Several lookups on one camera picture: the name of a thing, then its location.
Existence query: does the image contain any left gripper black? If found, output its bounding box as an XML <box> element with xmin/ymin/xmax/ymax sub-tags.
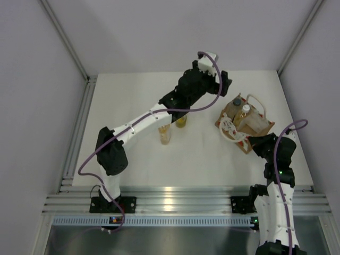
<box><xmin>188</xmin><ymin>61</ymin><xmax>232</xmax><ymax>106</ymax></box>

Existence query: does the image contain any burlap watermelon canvas bag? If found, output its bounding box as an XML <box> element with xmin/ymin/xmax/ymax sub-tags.
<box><xmin>215</xmin><ymin>94</ymin><xmax>275</xmax><ymax>154</ymax></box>

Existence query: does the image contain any yellow bottle white cap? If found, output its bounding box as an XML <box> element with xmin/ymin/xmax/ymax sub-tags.
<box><xmin>233</xmin><ymin>104</ymin><xmax>251</xmax><ymax>128</ymax></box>

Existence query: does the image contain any yellow bottle red cap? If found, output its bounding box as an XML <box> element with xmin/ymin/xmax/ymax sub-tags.
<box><xmin>175</xmin><ymin>115</ymin><xmax>187</xmax><ymax>128</ymax></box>

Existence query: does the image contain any pale bottle white cap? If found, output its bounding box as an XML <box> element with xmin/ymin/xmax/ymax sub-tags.
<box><xmin>158</xmin><ymin>124</ymin><xmax>171</xmax><ymax>145</ymax></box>

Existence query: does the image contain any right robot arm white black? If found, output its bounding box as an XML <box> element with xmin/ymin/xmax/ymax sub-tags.
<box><xmin>247</xmin><ymin>130</ymin><xmax>306</xmax><ymax>254</ymax></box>

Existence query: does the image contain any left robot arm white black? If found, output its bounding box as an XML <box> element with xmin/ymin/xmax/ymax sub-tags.
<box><xmin>96</xmin><ymin>58</ymin><xmax>232</xmax><ymax>213</ymax></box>

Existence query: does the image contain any clear refill pouch white label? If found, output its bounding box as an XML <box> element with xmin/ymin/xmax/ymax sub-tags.
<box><xmin>237</xmin><ymin>112</ymin><xmax>270</xmax><ymax>133</ymax></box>

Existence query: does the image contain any square bottle grey cap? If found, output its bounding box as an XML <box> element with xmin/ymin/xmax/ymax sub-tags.
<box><xmin>225</xmin><ymin>97</ymin><xmax>244</xmax><ymax>120</ymax></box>

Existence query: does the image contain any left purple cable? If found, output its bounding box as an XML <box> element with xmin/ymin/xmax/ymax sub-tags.
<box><xmin>78</xmin><ymin>50</ymin><xmax>224</xmax><ymax>234</ymax></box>

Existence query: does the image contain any purple cable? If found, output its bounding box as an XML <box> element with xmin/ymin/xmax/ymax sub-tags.
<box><xmin>78</xmin><ymin>50</ymin><xmax>224</xmax><ymax>234</ymax></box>
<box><xmin>273</xmin><ymin>120</ymin><xmax>309</xmax><ymax>255</ymax></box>

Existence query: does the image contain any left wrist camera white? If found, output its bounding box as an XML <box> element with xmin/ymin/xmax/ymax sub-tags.
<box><xmin>197</xmin><ymin>52</ymin><xmax>219</xmax><ymax>76</ymax></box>

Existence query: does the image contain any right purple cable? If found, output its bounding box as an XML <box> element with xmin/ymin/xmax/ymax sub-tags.
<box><xmin>273</xmin><ymin>120</ymin><xmax>309</xmax><ymax>255</ymax></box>

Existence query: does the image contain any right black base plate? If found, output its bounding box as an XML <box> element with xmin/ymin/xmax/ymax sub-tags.
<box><xmin>231</xmin><ymin>196</ymin><xmax>256</xmax><ymax>215</ymax></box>

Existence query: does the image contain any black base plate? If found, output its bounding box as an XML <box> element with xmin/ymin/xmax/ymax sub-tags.
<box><xmin>231</xmin><ymin>196</ymin><xmax>256</xmax><ymax>215</ymax></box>
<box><xmin>89</xmin><ymin>196</ymin><xmax>137</xmax><ymax>214</ymax></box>

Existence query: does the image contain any left aluminium frame post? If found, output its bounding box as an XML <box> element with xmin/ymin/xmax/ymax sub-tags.
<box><xmin>39</xmin><ymin>0</ymin><xmax>91</xmax><ymax>80</ymax></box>

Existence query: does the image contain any aluminium frame post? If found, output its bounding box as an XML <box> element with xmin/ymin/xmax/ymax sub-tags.
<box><xmin>277</xmin><ymin>0</ymin><xmax>326</xmax><ymax>76</ymax></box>
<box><xmin>39</xmin><ymin>0</ymin><xmax>91</xmax><ymax>80</ymax></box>

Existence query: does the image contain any right aluminium frame post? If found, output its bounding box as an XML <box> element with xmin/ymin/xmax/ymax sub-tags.
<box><xmin>277</xmin><ymin>0</ymin><xmax>326</xmax><ymax>76</ymax></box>

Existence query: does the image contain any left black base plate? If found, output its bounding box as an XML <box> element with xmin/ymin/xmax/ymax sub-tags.
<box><xmin>89</xmin><ymin>196</ymin><xmax>137</xmax><ymax>214</ymax></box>

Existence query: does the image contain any aluminium rail frame front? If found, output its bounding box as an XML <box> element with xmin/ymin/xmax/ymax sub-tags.
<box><xmin>42</xmin><ymin>185</ymin><xmax>331</xmax><ymax>215</ymax></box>

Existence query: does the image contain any grey slotted cable duct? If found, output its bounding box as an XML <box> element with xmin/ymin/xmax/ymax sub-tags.
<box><xmin>53</xmin><ymin>216</ymin><xmax>259</xmax><ymax>227</ymax></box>

